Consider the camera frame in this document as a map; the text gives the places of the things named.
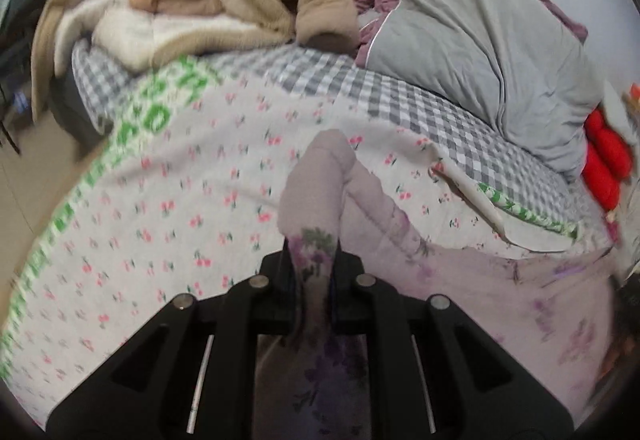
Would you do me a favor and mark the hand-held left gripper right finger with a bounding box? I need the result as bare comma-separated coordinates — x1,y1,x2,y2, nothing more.
330,240,590,437

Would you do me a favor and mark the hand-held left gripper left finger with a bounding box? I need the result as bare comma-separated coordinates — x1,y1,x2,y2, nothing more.
46,240,301,437

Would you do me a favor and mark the purple floral padded jacket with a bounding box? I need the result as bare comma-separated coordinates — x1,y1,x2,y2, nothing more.
252,129,621,440

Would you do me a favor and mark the cherry print bed sheet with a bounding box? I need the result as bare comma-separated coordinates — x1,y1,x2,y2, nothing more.
0,55,613,431

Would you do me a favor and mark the grey checked bed sheet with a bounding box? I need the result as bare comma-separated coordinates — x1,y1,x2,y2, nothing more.
70,43,586,231

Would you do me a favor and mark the black armchair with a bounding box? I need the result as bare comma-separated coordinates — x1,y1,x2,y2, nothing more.
0,0,108,148

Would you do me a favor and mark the grey quilt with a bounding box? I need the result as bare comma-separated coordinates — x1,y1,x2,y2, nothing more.
356,0,608,183

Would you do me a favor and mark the white fleece garment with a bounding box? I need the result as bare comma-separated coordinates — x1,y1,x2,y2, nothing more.
54,0,241,74

